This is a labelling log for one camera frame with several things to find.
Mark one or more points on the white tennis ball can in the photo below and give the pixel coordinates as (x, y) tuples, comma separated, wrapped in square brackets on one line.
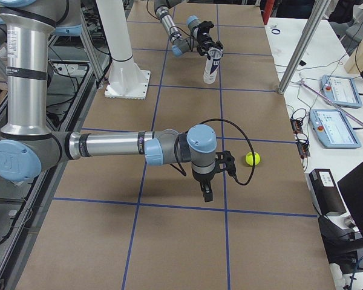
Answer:
[(214, 56)]

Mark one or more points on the yellow Wilson tennis ball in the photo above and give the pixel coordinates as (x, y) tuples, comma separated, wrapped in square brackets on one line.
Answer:
[(252, 159)]

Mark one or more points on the black monitor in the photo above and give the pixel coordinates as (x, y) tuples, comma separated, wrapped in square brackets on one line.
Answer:
[(351, 188)]

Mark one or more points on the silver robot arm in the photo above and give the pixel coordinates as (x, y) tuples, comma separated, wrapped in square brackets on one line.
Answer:
[(180, 45), (28, 147)]

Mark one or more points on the aluminium frame post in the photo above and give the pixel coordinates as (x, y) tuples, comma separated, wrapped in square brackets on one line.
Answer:
[(306, 36)]

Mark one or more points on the far teach pendant tablet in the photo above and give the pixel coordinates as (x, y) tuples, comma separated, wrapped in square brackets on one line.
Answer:
[(341, 91)]

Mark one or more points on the near teach pendant tablet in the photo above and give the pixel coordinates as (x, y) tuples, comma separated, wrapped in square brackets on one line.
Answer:
[(333, 129)]

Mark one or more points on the white camera stand pedestal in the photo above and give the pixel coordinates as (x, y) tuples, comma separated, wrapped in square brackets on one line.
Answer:
[(126, 79)]

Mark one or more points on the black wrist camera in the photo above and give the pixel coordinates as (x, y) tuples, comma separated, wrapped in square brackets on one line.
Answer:
[(225, 162), (204, 27)]

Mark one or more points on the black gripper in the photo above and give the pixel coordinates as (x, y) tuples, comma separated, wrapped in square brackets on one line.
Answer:
[(205, 40), (203, 179)]

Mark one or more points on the black box white label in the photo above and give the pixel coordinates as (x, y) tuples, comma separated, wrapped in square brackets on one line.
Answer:
[(328, 199)]

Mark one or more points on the teach pendant tablet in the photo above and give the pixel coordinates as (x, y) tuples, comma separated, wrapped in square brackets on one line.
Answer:
[(333, 129), (341, 91)]

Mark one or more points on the long reacher grabber stick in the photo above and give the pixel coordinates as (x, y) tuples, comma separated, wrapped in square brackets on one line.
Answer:
[(347, 114)]

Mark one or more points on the small electronics board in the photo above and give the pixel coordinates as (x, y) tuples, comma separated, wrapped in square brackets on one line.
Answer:
[(302, 140)]

